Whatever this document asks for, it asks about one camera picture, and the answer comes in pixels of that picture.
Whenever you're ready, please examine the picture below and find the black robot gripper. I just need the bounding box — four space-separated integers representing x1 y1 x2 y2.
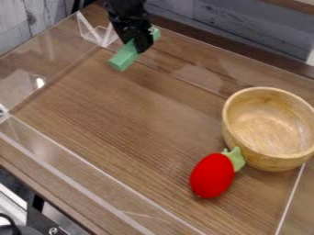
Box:
104 0 153 53

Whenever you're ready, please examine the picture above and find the green rectangular block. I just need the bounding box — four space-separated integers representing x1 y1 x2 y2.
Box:
109 26 160 72

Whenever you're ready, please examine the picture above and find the brown wooden bowl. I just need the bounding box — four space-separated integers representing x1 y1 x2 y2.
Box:
221 87 314 172

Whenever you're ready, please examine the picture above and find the red plush strawberry toy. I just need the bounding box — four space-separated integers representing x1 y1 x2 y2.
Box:
188 147 245 198

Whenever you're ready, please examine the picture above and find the clear acrylic corner bracket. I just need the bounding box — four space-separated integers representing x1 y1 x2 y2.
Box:
76 12 118 48

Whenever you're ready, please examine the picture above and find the clear acrylic tray wall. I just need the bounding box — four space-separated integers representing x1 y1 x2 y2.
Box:
0 45 314 235

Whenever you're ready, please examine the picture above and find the black table leg bracket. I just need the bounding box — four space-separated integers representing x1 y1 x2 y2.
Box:
25 195 69 235

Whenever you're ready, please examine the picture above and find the black cable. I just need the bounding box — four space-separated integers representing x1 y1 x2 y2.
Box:
0 212 22 235

